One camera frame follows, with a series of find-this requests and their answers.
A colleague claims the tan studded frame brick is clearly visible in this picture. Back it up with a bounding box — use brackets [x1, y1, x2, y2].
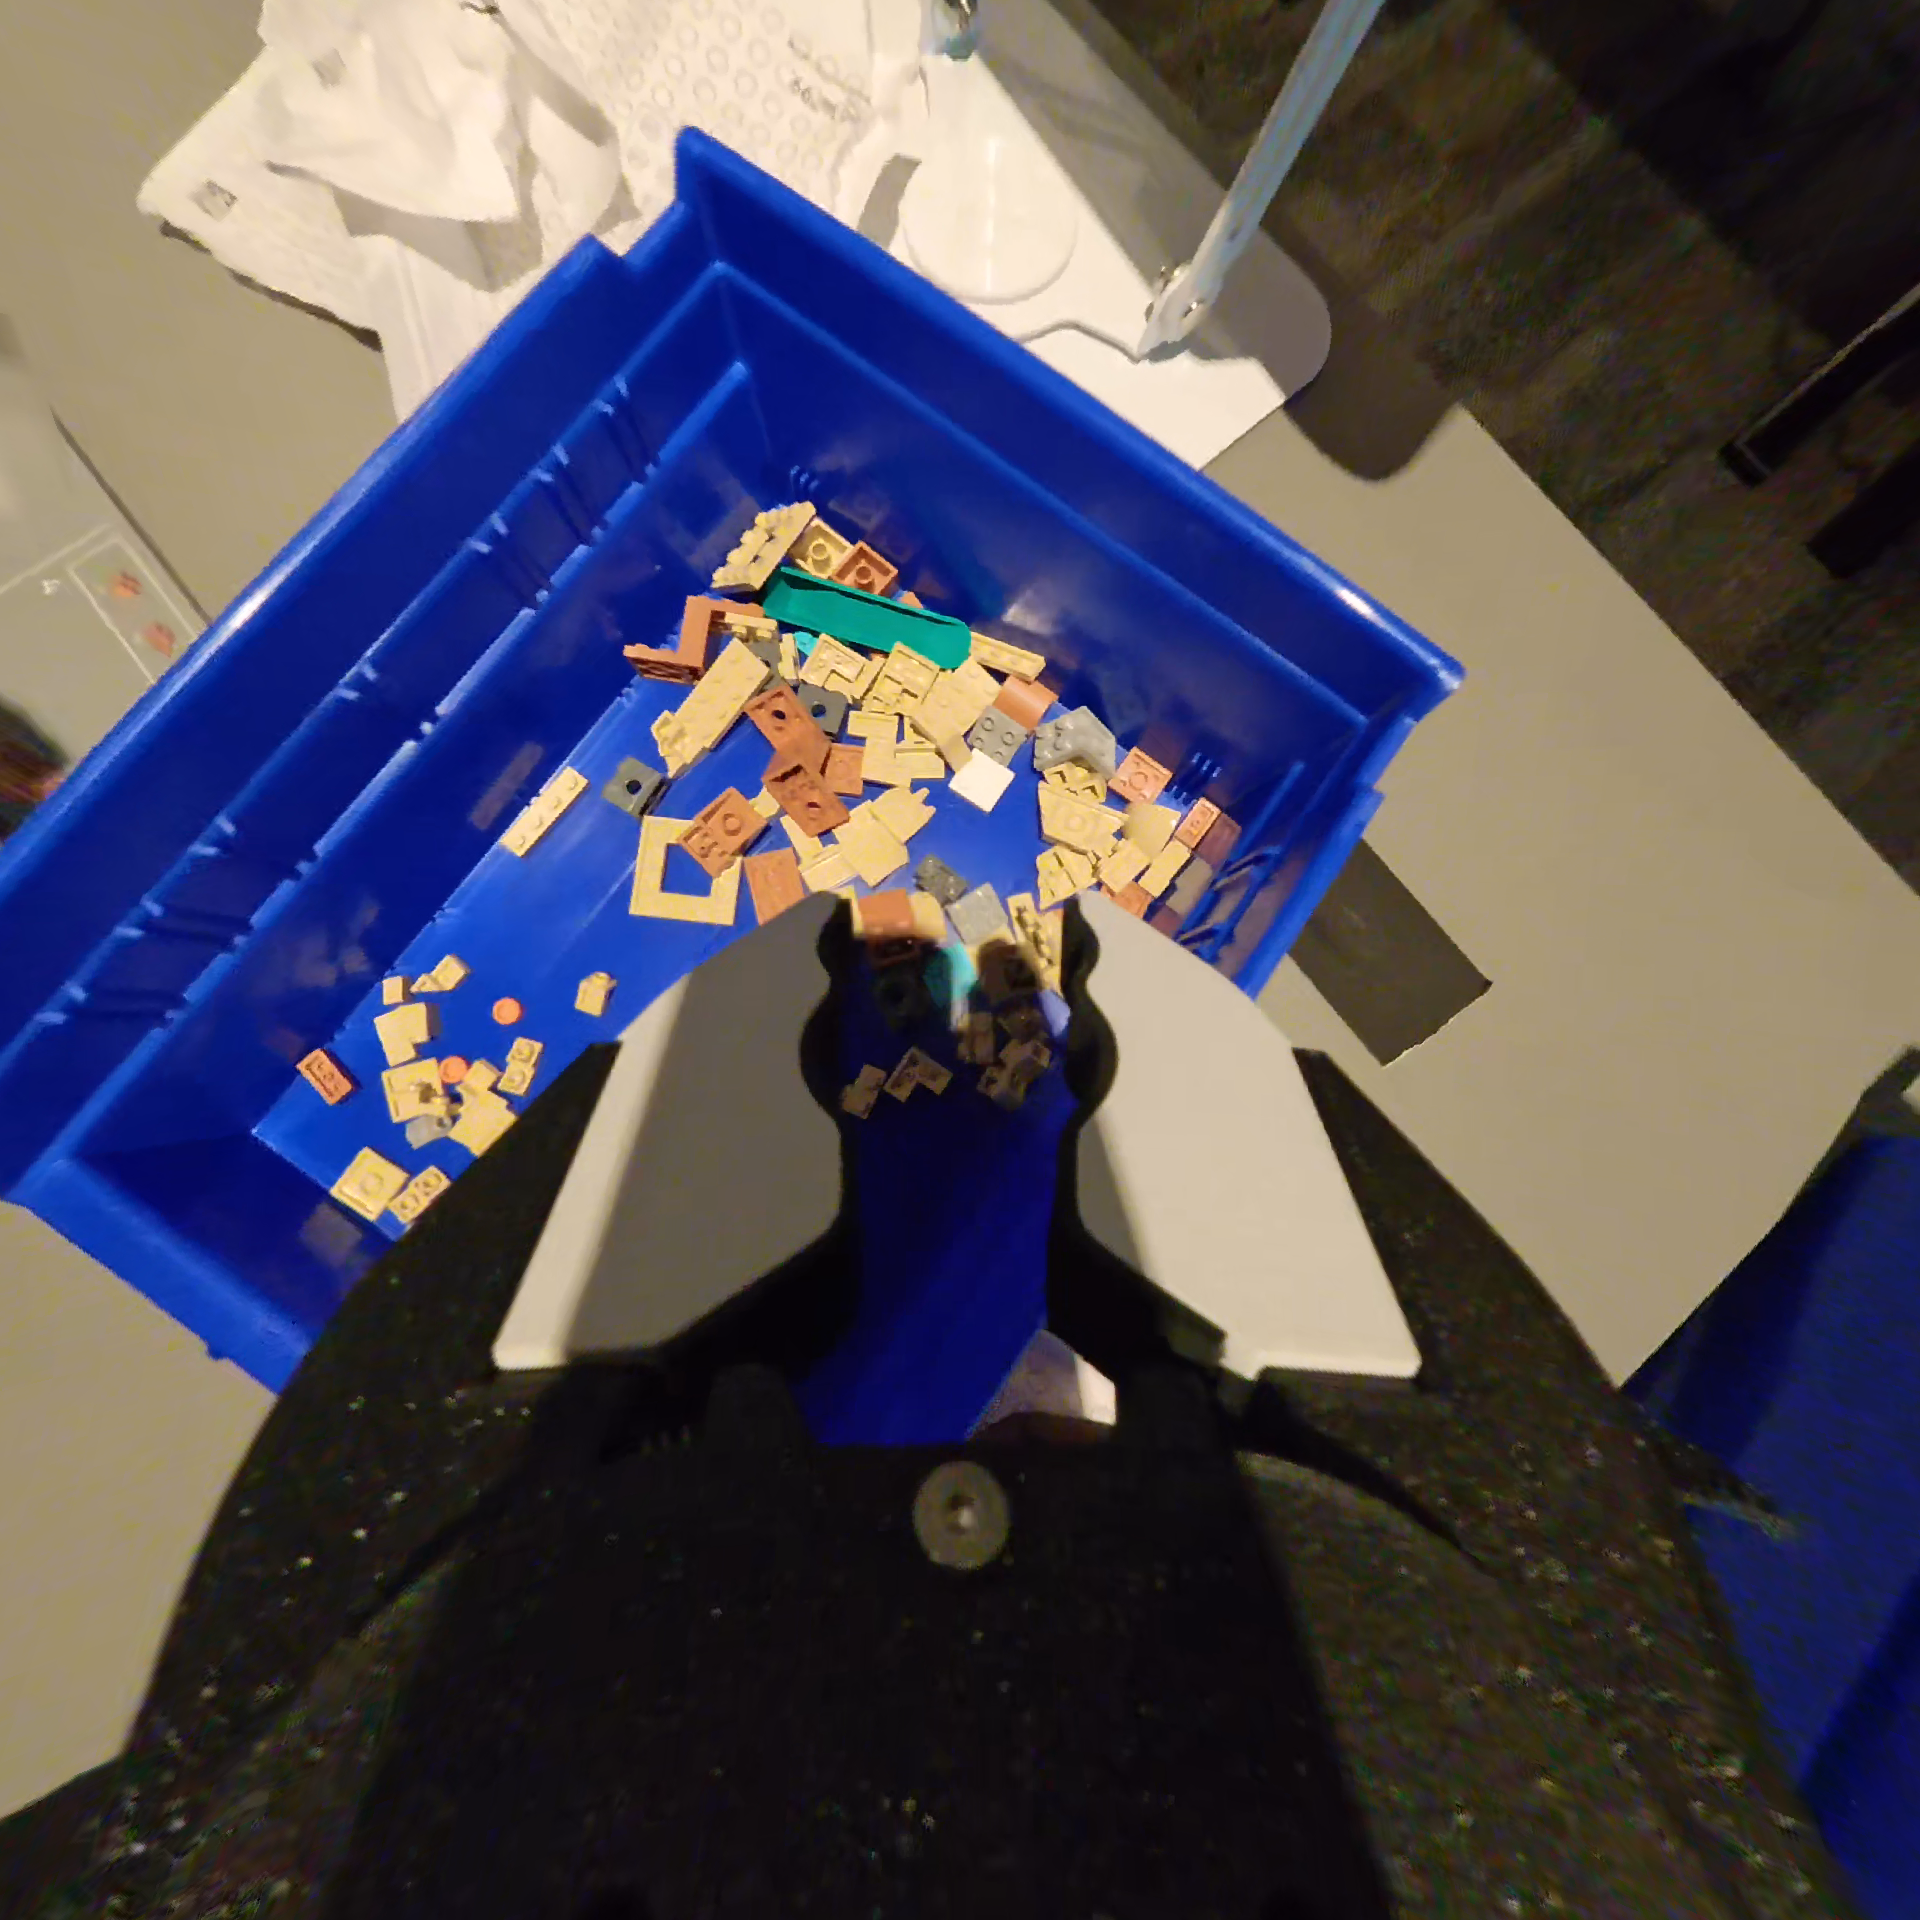
[712, 507, 810, 592]

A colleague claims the grey desk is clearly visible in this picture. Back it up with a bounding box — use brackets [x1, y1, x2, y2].
[0, 0, 1920, 1817]

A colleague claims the grey instruction sheet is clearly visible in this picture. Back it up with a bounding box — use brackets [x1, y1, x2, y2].
[0, 321, 212, 722]

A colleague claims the large pile of toy bricks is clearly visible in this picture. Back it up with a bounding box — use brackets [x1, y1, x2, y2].
[607, 503, 1248, 1117]

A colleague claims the small scatter of toy bricks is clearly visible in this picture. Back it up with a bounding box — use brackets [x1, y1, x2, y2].
[296, 954, 620, 1223]

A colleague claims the black tape strip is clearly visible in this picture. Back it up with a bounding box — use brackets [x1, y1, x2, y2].
[1290, 842, 1494, 1066]

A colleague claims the crumpled plain white paper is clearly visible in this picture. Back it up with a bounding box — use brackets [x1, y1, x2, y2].
[254, 0, 633, 226]

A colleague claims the blue plastic bin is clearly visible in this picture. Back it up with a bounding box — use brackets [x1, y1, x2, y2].
[0, 126, 1463, 1387]

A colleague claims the long teal toy brick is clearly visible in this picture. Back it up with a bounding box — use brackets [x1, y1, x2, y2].
[761, 564, 972, 670]

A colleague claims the flat tan square frame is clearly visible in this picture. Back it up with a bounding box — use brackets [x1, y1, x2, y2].
[630, 818, 747, 925]

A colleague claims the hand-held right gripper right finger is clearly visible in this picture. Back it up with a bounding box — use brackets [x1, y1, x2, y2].
[1051, 893, 1423, 1384]

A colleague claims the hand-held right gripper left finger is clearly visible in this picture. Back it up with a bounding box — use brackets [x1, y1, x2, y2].
[489, 896, 852, 1376]

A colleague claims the white desk lamp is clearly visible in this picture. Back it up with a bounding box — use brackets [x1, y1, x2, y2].
[842, 0, 1388, 469]

